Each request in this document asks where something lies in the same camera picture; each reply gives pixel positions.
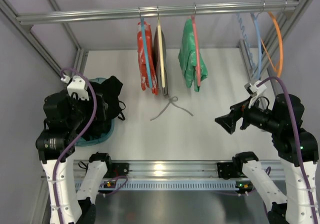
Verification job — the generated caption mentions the teal blue hanger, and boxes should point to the teal blue hanger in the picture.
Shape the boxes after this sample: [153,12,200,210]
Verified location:
[138,7,153,88]

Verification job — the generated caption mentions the left aluminium frame post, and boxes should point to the left aluminium frame post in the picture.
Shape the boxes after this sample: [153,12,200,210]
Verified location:
[2,0,80,68]

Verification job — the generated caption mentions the right aluminium frame post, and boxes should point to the right aluminium frame post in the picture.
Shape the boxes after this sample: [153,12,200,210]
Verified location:
[237,0,320,132]

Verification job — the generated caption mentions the light blue cable duct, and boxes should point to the light blue cable duct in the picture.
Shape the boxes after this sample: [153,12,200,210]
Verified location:
[98,179,252,192]

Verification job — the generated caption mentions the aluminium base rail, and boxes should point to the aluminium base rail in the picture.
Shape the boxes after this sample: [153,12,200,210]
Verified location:
[41,159,288,182]

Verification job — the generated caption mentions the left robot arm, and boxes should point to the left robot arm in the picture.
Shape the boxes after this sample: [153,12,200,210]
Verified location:
[35,90,111,224]

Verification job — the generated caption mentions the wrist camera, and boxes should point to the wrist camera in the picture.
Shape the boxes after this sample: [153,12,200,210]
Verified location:
[245,80,267,109]
[60,75,89,101]

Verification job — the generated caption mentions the beige wooden hanger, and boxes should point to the beige wooden hanger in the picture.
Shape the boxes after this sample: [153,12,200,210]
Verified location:
[157,7,166,88]

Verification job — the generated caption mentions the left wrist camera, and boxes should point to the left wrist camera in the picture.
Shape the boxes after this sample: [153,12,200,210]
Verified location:
[60,75,89,101]

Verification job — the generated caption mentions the black clothes pile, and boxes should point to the black clothes pile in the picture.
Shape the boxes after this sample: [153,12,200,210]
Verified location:
[82,75,127,140]

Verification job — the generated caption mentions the pink hanger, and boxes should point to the pink hanger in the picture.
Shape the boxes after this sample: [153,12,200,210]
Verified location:
[191,3,201,87]

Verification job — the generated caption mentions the orange hanger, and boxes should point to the orange hanger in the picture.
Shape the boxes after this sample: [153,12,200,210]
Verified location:
[261,11,284,77]

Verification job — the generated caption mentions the aluminium hanging rail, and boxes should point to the aluminium hanging rail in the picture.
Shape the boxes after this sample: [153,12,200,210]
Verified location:
[16,0,299,25]

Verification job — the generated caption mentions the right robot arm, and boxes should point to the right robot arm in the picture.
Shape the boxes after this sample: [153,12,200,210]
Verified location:
[215,94,320,224]

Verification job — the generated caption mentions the green patterned trousers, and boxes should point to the green patterned trousers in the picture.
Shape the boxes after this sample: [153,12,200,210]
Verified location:
[178,18,201,92]

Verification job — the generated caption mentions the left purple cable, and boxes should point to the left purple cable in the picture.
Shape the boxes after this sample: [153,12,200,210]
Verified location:
[51,67,97,224]

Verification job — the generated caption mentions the light blue spiral hanger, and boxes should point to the light blue spiral hanger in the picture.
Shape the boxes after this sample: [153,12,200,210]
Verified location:
[236,13,257,68]

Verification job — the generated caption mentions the aluminium frame post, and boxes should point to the aluminium frame post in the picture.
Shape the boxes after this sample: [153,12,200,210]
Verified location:
[237,0,320,132]
[2,0,80,68]

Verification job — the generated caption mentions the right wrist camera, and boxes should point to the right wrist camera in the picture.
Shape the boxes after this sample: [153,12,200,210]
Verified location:
[245,80,267,109]

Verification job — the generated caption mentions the teal laundry basket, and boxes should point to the teal laundry basket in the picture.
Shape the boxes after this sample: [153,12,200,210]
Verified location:
[76,77,115,147]

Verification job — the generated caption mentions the brown grey trousers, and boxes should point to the brown grey trousers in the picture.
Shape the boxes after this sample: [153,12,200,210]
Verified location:
[152,27,169,96]

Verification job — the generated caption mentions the red white patterned trousers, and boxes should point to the red white patterned trousers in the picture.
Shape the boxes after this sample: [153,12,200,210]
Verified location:
[137,21,159,95]

